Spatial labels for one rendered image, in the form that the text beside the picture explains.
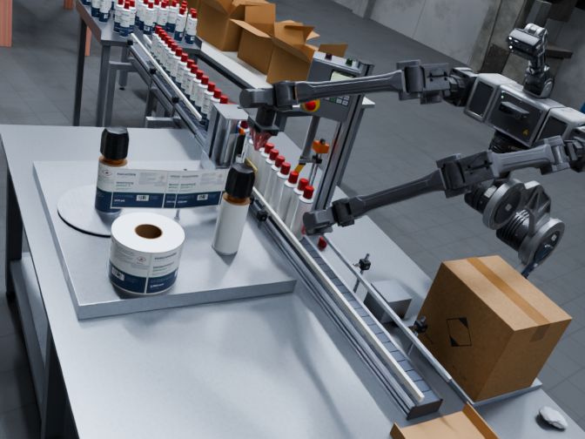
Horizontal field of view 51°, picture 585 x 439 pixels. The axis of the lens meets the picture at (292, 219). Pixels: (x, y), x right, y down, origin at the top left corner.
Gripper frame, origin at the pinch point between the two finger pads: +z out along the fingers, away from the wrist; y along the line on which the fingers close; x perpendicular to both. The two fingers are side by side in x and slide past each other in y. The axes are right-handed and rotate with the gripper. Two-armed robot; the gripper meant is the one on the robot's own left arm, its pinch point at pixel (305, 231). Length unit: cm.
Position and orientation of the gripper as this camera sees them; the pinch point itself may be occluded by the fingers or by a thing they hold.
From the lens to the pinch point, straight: 209.3
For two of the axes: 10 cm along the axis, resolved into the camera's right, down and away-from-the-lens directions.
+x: 2.0, 9.5, -2.4
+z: -4.9, 3.1, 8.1
